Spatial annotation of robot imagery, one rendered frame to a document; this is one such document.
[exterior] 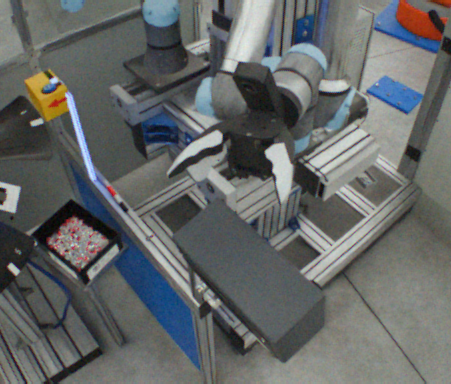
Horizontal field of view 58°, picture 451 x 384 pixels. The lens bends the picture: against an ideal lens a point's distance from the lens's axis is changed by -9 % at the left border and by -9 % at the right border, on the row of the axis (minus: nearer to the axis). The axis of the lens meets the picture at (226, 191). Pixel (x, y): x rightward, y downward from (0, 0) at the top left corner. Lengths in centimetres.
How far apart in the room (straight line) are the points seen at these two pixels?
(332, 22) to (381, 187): 151
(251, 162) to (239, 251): 18
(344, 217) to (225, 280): 149
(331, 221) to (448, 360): 88
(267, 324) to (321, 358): 134
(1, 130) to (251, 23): 69
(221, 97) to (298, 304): 39
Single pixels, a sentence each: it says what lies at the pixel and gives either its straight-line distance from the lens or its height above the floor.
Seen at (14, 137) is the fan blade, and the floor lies 117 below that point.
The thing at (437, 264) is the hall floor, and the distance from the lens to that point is 242.
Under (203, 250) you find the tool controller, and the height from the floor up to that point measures 123.
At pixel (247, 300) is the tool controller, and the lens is 68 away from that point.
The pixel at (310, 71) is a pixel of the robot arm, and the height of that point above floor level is 146.
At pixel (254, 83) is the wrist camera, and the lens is 54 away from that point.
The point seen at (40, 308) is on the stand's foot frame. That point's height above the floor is 8.
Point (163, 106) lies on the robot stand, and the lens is 151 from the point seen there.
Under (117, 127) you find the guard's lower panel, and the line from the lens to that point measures 231.
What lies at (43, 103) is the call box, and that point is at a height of 105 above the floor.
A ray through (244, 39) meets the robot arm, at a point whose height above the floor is 145.
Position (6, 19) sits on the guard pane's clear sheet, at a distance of 184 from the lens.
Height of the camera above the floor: 184
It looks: 49 degrees down
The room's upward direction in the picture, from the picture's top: straight up
